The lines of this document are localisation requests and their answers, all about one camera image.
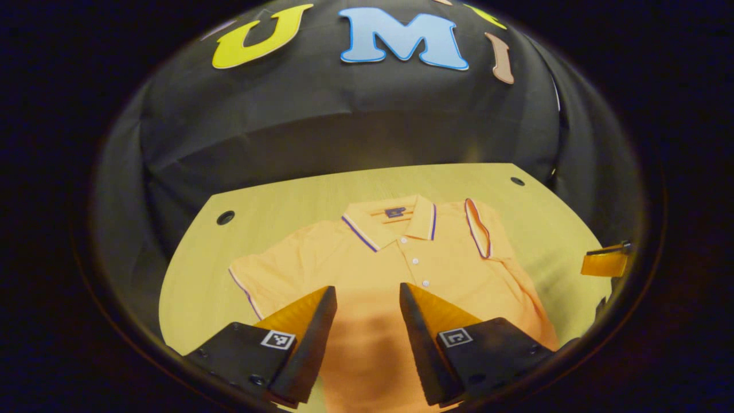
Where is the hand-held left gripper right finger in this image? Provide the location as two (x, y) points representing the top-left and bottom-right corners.
(400, 282), (577, 408)

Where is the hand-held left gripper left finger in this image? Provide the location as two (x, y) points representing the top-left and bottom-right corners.
(183, 286), (337, 409)

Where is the orange polo T-shirt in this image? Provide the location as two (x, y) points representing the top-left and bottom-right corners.
(228, 195), (560, 413)

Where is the black backdrop cloth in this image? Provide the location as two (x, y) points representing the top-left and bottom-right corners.
(95, 0), (643, 345)

